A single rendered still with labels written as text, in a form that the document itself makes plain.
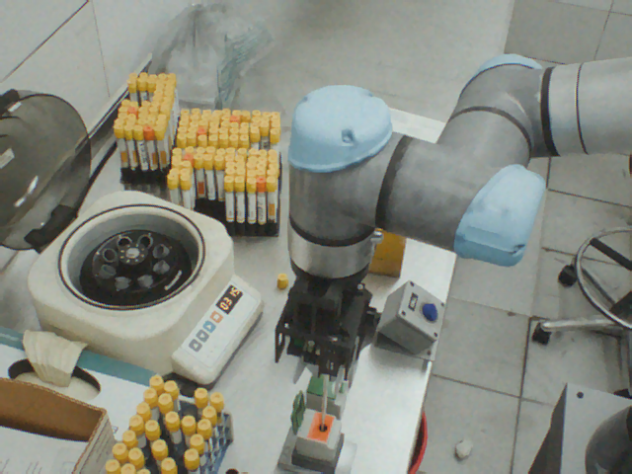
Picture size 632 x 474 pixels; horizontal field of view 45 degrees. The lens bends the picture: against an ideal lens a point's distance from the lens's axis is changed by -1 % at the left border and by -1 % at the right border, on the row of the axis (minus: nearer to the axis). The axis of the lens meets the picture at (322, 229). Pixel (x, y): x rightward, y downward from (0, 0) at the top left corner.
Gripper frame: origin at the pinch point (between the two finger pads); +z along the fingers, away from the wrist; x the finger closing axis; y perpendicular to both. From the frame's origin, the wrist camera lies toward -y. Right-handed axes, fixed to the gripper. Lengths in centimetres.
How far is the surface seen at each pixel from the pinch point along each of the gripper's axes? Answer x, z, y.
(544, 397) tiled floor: 44, 108, -82
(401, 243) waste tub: 2.8, 12.7, -33.2
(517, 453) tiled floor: 38, 108, -63
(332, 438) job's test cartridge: 1.5, 13.5, 0.7
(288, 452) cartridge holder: -3.8, 19.1, 1.1
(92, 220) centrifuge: -40.0, 8.6, -19.8
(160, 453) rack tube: -15.8, 9.4, 10.6
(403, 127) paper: -4, 19, -70
